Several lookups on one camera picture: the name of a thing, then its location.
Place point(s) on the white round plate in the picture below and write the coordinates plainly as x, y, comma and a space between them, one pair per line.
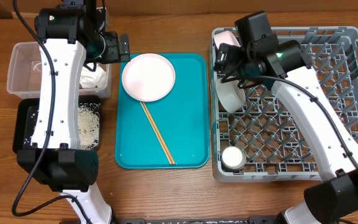
148, 77

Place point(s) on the white cup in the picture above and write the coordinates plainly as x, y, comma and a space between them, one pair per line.
233, 158

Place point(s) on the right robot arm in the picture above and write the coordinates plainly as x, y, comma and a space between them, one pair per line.
253, 55

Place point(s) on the grey shallow bowl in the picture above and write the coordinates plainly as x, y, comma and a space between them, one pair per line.
230, 95

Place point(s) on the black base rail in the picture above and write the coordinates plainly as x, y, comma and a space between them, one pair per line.
250, 220

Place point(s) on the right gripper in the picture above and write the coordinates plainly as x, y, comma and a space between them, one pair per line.
221, 55

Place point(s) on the white napkin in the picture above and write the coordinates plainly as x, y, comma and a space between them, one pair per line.
96, 79

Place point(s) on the teal serving tray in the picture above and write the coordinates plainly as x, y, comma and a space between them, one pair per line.
182, 117

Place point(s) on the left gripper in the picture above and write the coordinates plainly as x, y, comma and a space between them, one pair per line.
116, 55

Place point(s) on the black tray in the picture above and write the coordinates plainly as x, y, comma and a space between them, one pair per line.
22, 114

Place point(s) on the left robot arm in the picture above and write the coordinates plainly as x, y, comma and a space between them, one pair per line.
71, 37

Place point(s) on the grey dish rack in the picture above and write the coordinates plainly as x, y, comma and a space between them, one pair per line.
263, 128

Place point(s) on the spilled rice grains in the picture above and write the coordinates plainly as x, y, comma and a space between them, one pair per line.
88, 125

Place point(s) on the clear plastic bin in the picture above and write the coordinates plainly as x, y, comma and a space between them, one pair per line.
25, 74

